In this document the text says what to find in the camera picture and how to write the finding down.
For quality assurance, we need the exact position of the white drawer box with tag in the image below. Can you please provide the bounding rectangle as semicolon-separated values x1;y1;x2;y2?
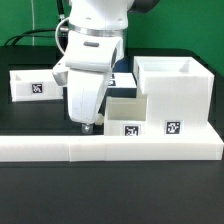
95;97;146;136

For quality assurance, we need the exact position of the white drawer cabinet frame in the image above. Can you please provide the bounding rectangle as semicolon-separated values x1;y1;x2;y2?
133;56;214;135

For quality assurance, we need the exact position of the white L-shaped obstacle wall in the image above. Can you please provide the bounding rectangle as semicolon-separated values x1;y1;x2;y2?
0;134;224;162

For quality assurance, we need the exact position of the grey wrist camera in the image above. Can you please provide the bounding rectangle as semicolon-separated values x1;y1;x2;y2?
52;60;68;86

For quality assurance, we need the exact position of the white base tag plate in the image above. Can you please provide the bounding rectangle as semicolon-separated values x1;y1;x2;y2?
108;72;136;88

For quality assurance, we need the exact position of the black cable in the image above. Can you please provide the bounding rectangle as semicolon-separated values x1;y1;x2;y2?
2;0;73;56

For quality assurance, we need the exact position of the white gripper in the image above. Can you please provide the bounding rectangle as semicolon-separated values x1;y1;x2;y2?
65;31;123;134

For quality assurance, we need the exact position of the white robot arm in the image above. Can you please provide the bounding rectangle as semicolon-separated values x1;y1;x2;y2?
64;0;160;133

